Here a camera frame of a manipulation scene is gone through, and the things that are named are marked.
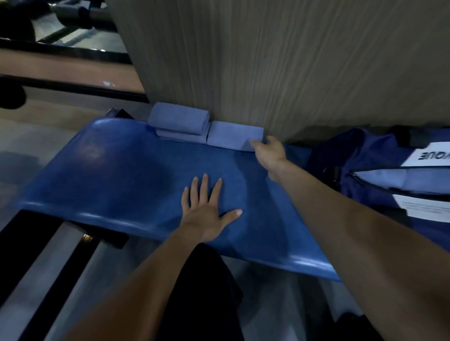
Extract rolled light blue towel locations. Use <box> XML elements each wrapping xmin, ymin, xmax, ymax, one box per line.
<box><xmin>148</xmin><ymin>102</ymin><xmax>210</xmax><ymax>135</ymax></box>

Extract thin folded light blue towel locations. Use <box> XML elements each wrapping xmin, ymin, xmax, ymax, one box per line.
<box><xmin>156</xmin><ymin>129</ymin><xmax>209</xmax><ymax>145</ymax></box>

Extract person's left forearm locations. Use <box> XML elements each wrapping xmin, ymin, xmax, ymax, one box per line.
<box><xmin>65</xmin><ymin>230</ymin><xmax>211</xmax><ymax>341</ymax></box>

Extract person's black trousers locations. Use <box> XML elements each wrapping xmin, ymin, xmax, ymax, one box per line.
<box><xmin>155</xmin><ymin>243</ymin><xmax>245</xmax><ymax>341</ymax></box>

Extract blue padded bench seat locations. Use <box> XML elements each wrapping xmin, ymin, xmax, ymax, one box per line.
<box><xmin>17</xmin><ymin>117</ymin><xmax>341</xmax><ymax>282</ymax></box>

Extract white paper sheet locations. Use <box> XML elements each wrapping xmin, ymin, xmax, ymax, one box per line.
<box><xmin>393</xmin><ymin>194</ymin><xmax>450</xmax><ymax>224</ymax></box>

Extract dark blue duffel bag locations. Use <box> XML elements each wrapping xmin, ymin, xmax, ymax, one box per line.
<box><xmin>305</xmin><ymin>126</ymin><xmax>450</xmax><ymax>253</ymax></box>

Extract person's right forearm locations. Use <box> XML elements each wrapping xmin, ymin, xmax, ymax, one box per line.
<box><xmin>272</xmin><ymin>160</ymin><xmax>450</xmax><ymax>341</ymax></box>

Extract light blue towel in bag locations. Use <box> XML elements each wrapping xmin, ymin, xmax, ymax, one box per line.
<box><xmin>353</xmin><ymin>168</ymin><xmax>450</xmax><ymax>194</ymax></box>

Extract black metal bench frame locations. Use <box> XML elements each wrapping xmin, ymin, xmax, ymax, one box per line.
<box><xmin>0</xmin><ymin>210</ymin><xmax>130</xmax><ymax>341</ymax></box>

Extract black floor rail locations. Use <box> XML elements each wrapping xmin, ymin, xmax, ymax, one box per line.
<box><xmin>0</xmin><ymin>74</ymin><xmax>150</xmax><ymax>104</ymax></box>
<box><xmin>0</xmin><ymin>37</ymin><xmax>133</xmax><ymax>65</ymax></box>

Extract person's left hand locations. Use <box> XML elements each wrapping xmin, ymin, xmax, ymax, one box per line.
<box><xmin>181</xmin><ymin>174</ymin><xmax>243</xmax><ymax>244</ymax></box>

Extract person's right hand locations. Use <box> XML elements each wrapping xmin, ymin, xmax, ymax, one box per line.
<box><xmin>250</xmin><ymin>136</ymin><xmax>289</xmax><ymax>183</ymax></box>

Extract dark metal barbell bar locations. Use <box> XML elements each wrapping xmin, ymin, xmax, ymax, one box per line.
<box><xmin>47</xmin><ymin>0</ymin><xmax>118</xmax><ymax>32</ymax></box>

